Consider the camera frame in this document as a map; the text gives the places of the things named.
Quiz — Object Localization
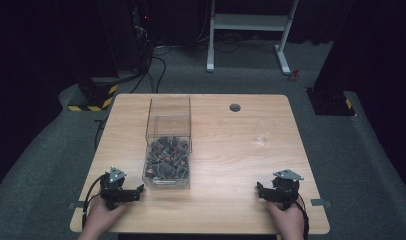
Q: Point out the black cable beside table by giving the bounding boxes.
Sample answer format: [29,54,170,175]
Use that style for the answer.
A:
[93,115,110,152]

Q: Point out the black yellow striped stand base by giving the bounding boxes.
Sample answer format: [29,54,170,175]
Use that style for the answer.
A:
[67,77,119,113]

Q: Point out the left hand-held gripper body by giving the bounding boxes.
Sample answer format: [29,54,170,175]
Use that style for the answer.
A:
[99,165,129,211]

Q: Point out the small red floor object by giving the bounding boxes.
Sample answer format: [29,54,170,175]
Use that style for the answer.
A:
[287,68,301,83]

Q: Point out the person's left hand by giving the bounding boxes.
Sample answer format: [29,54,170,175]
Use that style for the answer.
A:
[80,197,129,240]

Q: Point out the person's right hand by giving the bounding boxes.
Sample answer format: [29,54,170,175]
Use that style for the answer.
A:
[266,199,306,240]

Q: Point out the dark equipment rack red light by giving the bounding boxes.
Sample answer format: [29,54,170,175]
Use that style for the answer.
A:
[129,0,155,73]

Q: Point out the pile of dark small packets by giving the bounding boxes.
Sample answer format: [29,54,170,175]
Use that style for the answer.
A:
[144,135,191,181]

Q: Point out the grey tape strip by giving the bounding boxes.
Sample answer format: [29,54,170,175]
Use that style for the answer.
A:
[67,200,88,211]
[309,198,333,208]

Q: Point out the clear drinking glass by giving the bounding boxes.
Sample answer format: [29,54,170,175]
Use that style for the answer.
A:
[255,117,278,147]

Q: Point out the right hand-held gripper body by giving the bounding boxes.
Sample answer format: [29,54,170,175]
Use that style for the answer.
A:
[270,168,305,212]

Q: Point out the clear plastic box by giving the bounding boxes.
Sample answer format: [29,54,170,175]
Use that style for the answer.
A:
[142,95,193,191]

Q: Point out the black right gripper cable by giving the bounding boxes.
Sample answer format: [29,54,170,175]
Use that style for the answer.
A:
[294,193,311,240]

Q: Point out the black floor cables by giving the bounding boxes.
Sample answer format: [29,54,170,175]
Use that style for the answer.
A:
[128,43,174,95]

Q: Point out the black stand base yellow mark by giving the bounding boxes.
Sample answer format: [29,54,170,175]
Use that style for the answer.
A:
[305,86,357,117]

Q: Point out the white metal desk frame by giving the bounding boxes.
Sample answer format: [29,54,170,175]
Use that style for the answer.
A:
[206,0,300,76]

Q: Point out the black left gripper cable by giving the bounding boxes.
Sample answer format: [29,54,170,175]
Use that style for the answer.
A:
[81,175,107,230]

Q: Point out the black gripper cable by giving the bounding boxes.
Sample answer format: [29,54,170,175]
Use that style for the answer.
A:
[294,193,311,240]
[81,175,107,230]

